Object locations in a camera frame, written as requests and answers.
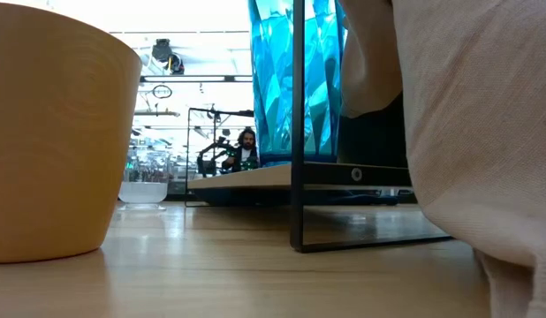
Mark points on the teal faceted tumbler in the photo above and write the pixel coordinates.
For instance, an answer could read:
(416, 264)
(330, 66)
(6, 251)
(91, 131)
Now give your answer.
(273, 88)

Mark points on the clear glass cup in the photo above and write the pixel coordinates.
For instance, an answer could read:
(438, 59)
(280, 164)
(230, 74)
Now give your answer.
(145, 192)

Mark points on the small orange cup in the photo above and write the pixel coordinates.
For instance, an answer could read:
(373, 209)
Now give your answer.
(56, 132)

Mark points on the black background robot arm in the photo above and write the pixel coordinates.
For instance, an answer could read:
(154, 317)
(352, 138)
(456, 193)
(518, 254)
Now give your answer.
(209, 159)

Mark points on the wooden shelf with black legs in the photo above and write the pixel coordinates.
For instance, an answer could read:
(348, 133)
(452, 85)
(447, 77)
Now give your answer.
(297, 132)

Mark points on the person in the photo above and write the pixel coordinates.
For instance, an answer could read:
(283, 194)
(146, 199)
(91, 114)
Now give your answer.
(244, 154)

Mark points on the beige cloth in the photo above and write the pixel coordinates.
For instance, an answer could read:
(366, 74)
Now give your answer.
(476, 132)

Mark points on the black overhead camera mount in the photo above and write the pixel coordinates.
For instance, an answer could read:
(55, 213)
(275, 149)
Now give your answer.
(164, 53)

